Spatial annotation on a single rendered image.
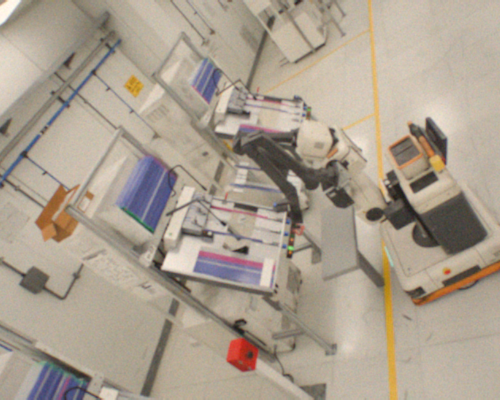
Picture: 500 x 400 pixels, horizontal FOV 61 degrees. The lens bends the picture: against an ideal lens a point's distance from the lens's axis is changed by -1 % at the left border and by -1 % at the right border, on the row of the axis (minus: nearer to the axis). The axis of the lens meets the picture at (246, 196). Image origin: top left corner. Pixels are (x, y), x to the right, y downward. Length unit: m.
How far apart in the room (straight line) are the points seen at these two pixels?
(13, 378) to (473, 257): 2.46
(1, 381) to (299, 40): 6.05
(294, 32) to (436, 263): 4.99
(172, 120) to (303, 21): 3.70
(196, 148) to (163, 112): 0.43
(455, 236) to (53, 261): 3.14
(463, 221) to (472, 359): 0.75
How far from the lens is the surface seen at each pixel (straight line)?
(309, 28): 7.04
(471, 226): 2.66
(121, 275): 2.96
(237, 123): 3.86
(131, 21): 5.71
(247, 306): 2.99
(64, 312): 4.05
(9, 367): 2.37
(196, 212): 2.98
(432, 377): 2.82
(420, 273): 2.81
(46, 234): 2.88
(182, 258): 2.81
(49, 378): 2.23
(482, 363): 2.76
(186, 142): 3.89
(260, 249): 2.89
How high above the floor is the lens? 2.42
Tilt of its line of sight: 28 degrees down
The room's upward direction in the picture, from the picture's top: 45 degrees counter-clockwise
